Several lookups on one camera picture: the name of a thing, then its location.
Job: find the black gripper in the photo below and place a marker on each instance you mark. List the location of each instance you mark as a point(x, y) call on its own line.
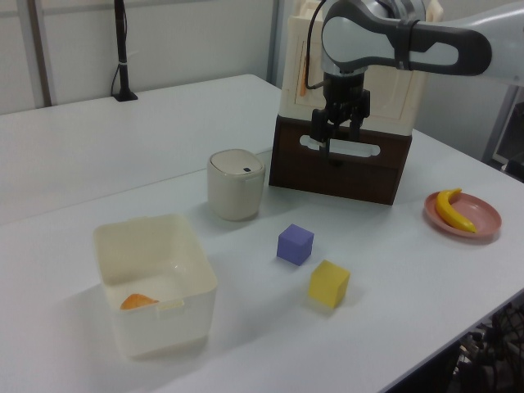
point(346, 96)

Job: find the dark brown wooden drawer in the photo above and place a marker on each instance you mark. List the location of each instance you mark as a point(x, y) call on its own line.
point(352, 180)

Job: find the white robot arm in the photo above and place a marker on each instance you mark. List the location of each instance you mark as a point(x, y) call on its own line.
point(409, 41)

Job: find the cream plastic storage cabinet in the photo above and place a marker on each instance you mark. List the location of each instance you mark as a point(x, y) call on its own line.
point(401, 98)

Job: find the cream lidded trash can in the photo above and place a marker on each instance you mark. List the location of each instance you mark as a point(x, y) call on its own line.
point(235, 188)

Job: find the purple cube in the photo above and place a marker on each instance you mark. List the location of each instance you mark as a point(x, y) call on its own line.
point(292, 247)

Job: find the yellow banana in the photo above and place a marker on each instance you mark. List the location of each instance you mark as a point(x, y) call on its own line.
point(444, 209)

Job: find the yellow cube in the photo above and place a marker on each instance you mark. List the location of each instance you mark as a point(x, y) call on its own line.
point(327, 286)

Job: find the pink plate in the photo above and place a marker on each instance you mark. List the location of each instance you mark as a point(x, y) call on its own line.
point(485, 213)

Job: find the cream plastic bin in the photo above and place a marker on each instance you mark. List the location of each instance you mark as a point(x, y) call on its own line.
point(163, 327)

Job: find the toasted bread piece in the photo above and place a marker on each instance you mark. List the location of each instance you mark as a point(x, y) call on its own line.
point(137, 303)

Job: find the black camera stand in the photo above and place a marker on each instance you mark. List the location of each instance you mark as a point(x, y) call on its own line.
point(122, 61)

